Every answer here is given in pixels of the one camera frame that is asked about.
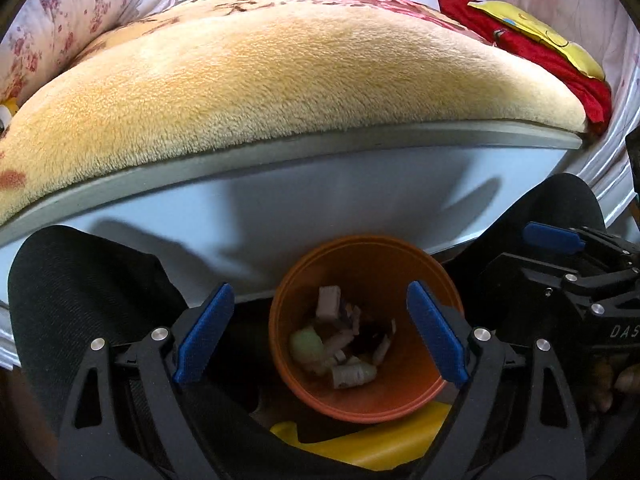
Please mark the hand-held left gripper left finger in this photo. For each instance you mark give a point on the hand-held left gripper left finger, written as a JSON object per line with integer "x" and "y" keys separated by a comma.
{"x": 205, "y": 332}

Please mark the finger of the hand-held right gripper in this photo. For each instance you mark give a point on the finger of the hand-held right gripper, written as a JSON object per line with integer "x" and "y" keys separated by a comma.
{"x": 552, "y": 237}
{"x": 530, "y": 275}

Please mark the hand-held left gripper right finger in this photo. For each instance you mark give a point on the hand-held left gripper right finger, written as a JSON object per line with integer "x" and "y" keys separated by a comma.
{"x": 437, "y": 332}

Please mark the orange plastic bin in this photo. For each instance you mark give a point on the orange plastic bin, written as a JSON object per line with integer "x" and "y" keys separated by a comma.
{"x": 400, "y": 385}

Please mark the person's right hand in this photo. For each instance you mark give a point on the person's right hand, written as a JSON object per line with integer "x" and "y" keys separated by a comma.
{"x": 627, "y": 380}

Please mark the yellow plastic object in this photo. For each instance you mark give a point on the yellow plastic object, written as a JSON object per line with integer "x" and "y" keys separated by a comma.
{"x": 380, "y": 442}

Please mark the person's left leg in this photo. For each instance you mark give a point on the person's left leg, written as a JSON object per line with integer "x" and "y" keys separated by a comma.
{"x": 85, "y": 280}

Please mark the red pillow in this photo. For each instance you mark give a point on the red pillow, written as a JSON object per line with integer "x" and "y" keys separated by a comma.
{"x": 530, "y": 50}

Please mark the white sheer curtain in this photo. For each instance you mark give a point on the white sheer curtain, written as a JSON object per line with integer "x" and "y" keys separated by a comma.
{"x": 617, "y": 60}

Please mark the yellow cushion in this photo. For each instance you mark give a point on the yellow cushion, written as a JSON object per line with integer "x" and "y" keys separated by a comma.
{"x": 545, "y": 30}

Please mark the yellow printed plush blanket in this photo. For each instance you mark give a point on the yellow printed plush blanket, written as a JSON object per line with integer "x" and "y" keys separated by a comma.
{"x": 300, "y": 85}

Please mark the floral pink pillow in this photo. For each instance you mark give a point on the floral pink pillow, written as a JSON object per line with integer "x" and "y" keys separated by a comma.
{"x": 60, "y": 15}

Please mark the white bed frame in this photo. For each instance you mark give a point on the white bed frame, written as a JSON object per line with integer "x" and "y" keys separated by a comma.
{"x": 250, "y": 200}

